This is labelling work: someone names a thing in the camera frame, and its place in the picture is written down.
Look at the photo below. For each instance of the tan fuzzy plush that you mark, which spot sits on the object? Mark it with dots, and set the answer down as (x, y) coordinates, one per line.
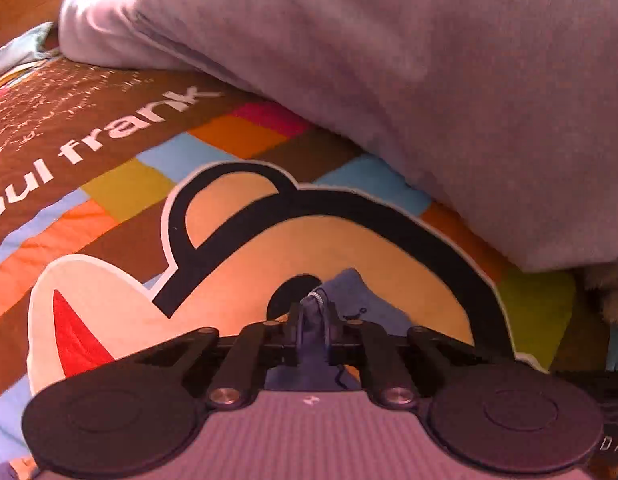
(609, 292)

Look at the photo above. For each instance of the colourful printed bed sheet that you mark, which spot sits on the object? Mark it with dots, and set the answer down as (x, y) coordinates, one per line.
(139, 200)

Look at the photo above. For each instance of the light blue pillow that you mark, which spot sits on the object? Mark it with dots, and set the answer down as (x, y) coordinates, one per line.
(14, 52)

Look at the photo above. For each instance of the blue printed pants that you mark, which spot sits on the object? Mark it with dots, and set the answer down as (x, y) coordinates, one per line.
(361, 296)

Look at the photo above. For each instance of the grey quilt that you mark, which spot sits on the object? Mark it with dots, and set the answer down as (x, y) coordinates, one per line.
(389, 85)

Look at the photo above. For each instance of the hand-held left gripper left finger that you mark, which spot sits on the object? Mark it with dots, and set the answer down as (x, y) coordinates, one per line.
(294, 332)

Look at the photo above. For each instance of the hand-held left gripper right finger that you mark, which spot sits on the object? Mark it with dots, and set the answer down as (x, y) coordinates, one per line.
(335, 332)

